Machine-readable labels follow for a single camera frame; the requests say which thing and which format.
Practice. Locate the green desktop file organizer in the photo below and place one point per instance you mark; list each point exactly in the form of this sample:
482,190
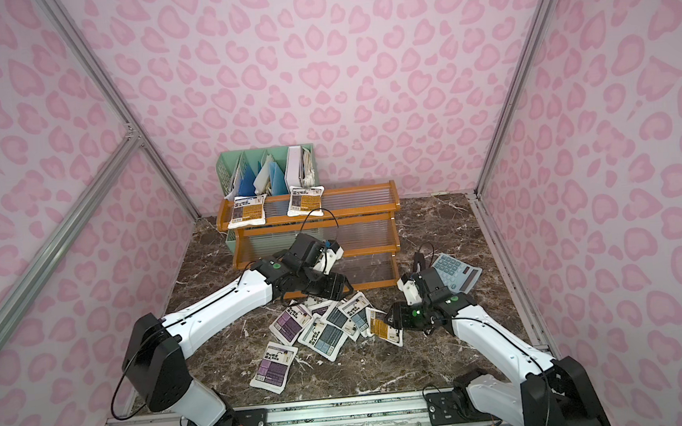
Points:
237,172

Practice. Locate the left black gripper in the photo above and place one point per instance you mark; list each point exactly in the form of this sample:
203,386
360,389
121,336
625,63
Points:
327,278

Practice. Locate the purple coffee bag in pile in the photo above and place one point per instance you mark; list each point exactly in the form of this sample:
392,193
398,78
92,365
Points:
290,324

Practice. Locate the white book in organizer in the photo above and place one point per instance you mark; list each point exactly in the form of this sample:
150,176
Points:
294,167

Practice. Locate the orange three-tier shelf rack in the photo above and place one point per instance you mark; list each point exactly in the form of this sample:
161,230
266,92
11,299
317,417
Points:
362,219

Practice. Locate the purple coffee bag near front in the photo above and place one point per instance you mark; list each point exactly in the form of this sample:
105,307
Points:
273,370

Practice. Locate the blue coffee bag right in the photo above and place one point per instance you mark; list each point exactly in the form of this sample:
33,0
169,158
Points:
355,308

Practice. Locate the blue coffee bag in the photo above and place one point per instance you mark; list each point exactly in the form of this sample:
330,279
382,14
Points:
355,308
323,338
337,318

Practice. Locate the grey desk calculator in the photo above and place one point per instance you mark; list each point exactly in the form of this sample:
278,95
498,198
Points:
459,277

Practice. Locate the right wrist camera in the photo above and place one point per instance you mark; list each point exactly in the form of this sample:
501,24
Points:
409,289

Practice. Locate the yellow coffee bag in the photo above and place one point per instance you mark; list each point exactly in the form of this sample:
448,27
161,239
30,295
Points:
248,211
378,327
305,201

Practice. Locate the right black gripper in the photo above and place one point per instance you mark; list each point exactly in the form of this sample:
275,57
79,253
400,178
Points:
407,314

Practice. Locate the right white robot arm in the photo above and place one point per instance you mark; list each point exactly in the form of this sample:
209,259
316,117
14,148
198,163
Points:
540,389

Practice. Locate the blue coffee bag front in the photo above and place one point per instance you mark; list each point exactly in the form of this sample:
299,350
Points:
323,338

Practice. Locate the blue coffee bag middle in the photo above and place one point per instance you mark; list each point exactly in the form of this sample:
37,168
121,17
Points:
337,318

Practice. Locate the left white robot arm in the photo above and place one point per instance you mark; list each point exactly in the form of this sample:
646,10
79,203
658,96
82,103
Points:
155,360

